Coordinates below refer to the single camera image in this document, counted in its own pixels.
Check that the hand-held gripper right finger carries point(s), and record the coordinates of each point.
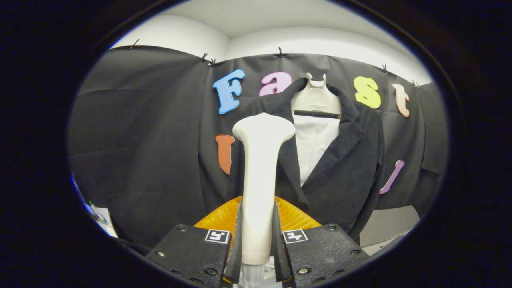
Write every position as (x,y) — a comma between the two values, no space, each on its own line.
(320,252)

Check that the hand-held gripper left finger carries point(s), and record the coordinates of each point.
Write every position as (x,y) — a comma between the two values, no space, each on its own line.
(192,252)

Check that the black suit jacket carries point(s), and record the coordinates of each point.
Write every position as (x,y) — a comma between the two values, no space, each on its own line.
(344,180)

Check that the white garment steamer head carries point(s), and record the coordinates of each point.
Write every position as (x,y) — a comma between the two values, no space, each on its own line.
(258,180)

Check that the grey cabinet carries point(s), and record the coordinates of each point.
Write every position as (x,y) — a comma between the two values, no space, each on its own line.
(386,224)

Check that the white blue paper sheet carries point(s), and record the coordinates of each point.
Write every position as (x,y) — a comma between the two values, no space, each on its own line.
(104,220)

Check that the black backdrop cloth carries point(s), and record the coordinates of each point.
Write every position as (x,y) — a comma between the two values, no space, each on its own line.
(140,152)

